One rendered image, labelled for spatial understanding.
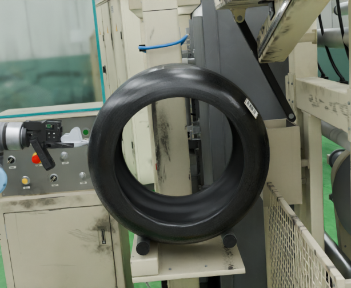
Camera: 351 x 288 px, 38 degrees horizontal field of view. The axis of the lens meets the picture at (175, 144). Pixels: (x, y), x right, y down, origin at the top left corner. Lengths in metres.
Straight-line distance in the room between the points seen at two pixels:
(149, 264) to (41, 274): 0.93
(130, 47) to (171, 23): 3.32
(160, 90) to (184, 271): 0.60
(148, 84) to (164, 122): 0.43
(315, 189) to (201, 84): 0.71
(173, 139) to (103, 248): 0.72
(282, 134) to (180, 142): 0.38
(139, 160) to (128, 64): 0.99
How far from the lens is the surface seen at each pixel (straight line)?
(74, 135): 1.67
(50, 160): 1.71
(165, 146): 1.96
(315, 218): 2.06
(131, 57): 5.23
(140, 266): 1.70
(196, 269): 1.74
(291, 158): 1.95
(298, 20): 1.48
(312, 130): 1.97
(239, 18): 1.86
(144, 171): 5.39
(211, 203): 1.88
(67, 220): 2.40
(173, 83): 1.53
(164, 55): 1.92
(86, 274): 2.49
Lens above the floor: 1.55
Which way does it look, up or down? 12 degrees down
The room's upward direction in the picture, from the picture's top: 5 degrees counter-clockwise
